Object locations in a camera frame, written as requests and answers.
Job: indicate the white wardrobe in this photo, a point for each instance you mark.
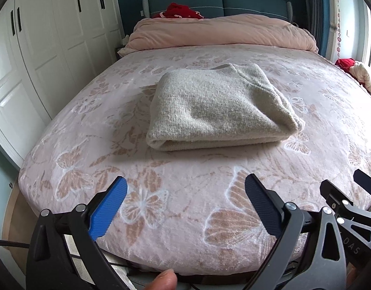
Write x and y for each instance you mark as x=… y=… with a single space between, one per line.
x=58 y=48

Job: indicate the red cloth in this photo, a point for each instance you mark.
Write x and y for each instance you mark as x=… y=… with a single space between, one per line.
x=345 y=65
x=179 y=10

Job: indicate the dark bedside table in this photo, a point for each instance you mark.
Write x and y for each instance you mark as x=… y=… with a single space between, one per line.
x=119 y=50

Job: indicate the person's left hand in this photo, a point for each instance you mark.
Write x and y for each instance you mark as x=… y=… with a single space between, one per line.
x=162 y=281

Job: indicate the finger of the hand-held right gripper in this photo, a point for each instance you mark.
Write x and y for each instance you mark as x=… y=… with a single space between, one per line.
x=352 y=216
x=366 y=185

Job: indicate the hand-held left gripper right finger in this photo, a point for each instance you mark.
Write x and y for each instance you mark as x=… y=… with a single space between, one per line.
x=262 y=205

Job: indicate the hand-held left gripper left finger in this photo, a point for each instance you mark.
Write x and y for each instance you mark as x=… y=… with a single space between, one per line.
x=108 y=211

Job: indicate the bed with pink floral cover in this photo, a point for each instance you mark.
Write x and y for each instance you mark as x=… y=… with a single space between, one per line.
x=185 y=181

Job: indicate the blue padded headboard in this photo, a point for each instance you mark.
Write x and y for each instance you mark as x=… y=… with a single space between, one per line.
x=242 y=1

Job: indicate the cream knit sweater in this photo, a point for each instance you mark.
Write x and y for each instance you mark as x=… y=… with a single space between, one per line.
x=215 y=105

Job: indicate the pink duvet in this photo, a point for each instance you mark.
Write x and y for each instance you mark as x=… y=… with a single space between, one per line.
x=221 y=31

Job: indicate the grey blue curtain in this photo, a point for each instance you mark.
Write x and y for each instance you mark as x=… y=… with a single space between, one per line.
x=313 y=9

